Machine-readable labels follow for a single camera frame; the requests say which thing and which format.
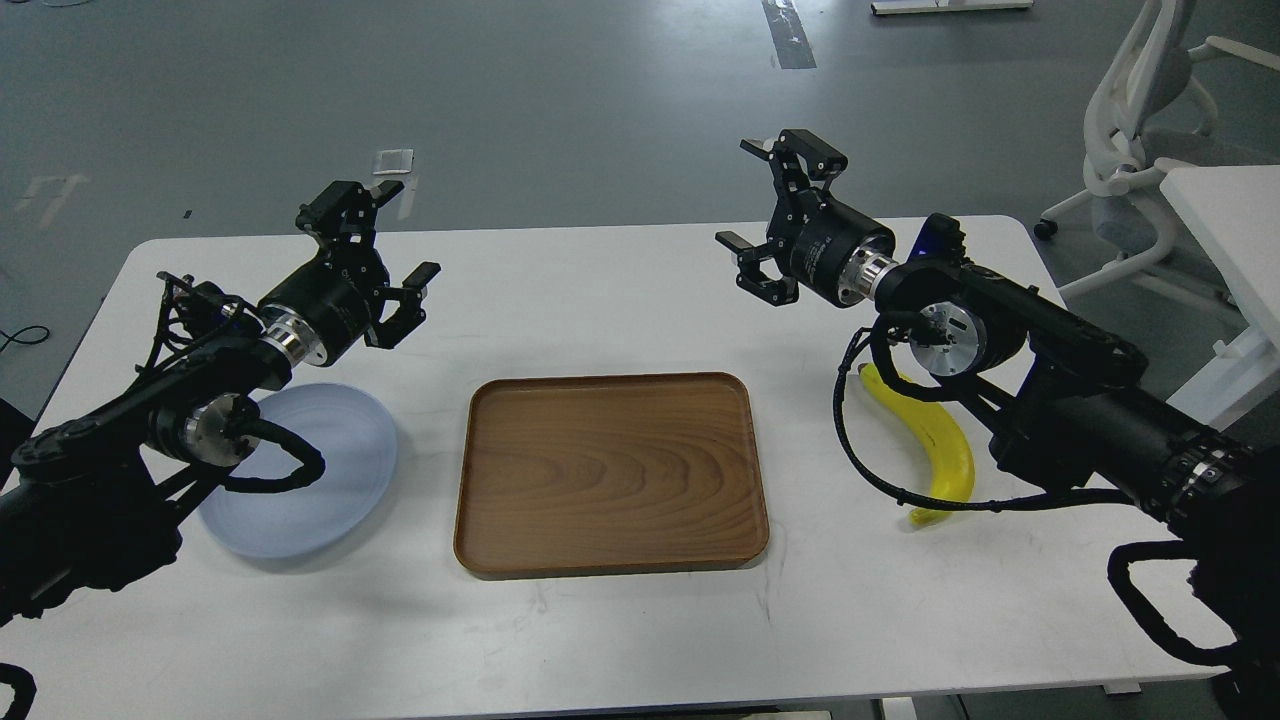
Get brown wooden tray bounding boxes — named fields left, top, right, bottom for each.
left=453, top=372, right=771, bottom=580

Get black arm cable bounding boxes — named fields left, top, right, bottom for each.
left=832, top=325, right=1132, bottom=512
left=220, top=418, right=326, bottom=495

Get yellow banana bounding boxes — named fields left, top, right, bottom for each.
left=858, top=364, right=977, bottom=503

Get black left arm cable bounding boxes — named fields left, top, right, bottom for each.
left=220, top=418, right=326, bottom=495

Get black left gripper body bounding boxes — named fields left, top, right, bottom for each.
left=259, top=247, right=389, bottom=366

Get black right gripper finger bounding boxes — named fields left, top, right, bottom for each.
left=740, top=129, right=849, bottom=236
left=716, top=231, right=799, bottom=306

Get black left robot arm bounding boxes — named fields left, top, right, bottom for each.
left=1, top=179, right=440, bottom=623

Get light blue plate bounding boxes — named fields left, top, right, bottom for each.
left=197, top=383, right=398, bottom=560

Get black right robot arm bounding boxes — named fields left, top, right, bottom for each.
left=717, top=129, right=1279, bottom=719

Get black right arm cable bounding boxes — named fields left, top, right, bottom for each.
left=832, top=325, right=1132, bottom=512

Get white side table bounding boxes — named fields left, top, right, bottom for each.
left=1160, top=164, right=1279, bottom=429

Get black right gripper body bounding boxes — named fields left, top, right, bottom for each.
left=788, top=196, right=896, bottom=307

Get white office chair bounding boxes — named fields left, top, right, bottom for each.
left=1033, top=1, right=1277, bottom=306

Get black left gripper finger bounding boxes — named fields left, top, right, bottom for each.
left=364, top=261, right=442, bottom=350
left=296, top=179, right=404, bottom=263

